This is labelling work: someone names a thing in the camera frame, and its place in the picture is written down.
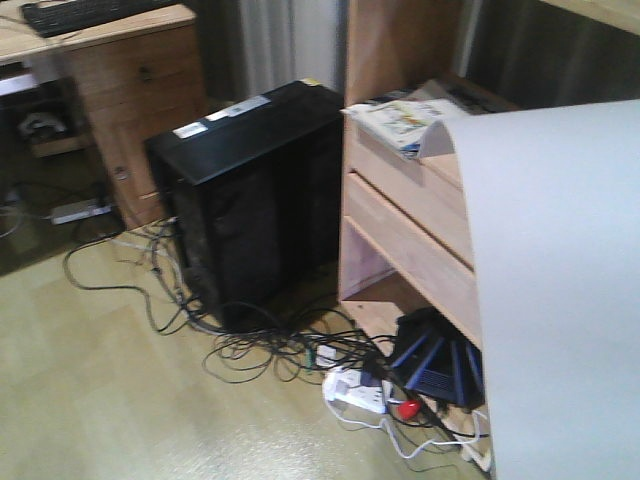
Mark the white paper sheets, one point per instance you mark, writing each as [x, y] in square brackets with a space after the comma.
[552, 198]

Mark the black keyboard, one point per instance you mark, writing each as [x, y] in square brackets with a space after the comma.
[61, 18]

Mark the wooden desk drawer cabinet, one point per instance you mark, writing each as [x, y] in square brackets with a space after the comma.
[138, 77]

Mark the black blue router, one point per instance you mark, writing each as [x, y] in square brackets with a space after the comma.
[433, 358]

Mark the colourful magazine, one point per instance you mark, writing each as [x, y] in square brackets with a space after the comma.
[400, 122]

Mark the white power strip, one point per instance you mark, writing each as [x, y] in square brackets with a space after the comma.
[345, 385]

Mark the wooden shelf unit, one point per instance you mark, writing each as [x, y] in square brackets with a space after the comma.
[405, 239]

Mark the black computer tower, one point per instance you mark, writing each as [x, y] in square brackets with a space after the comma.
[255, 190]

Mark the grey power strip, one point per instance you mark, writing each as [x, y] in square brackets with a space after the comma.
[80, 210]

